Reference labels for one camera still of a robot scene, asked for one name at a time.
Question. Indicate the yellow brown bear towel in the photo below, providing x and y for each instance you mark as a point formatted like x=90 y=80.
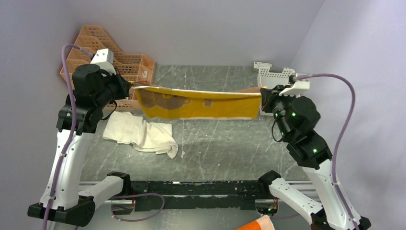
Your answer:
x=167 y=103

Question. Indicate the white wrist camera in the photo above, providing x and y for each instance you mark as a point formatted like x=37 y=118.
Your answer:
x=297 y=85
x=103 y=58

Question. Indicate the white towel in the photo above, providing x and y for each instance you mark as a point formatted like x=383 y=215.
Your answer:
x=125 y=128

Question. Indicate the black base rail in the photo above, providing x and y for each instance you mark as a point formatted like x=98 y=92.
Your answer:
x=152 y=195

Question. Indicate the orange plastic file rack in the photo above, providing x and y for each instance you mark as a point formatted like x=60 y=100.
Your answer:
x=132 y=67

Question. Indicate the white plastic basket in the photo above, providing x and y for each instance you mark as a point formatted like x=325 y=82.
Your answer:
x=270 y=75

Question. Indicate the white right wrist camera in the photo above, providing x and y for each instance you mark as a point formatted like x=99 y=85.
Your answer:
x=297 y=85

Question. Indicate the small white red box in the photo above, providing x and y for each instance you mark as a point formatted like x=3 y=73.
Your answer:
x=257 y=65

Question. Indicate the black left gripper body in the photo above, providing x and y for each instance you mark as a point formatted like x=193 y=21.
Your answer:
x=114 y=89

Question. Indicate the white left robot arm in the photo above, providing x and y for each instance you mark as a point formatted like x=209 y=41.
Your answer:
x=93 y=86

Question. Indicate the orange white striped object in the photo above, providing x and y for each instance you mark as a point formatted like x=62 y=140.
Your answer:
x=262 y=223

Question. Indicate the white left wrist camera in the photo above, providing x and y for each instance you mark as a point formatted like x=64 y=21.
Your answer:
x=103 y=58

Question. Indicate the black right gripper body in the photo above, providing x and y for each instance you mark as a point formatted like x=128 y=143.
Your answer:
x=276 y=104

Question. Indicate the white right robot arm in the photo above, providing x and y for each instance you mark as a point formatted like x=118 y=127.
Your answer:
x=296 y=118

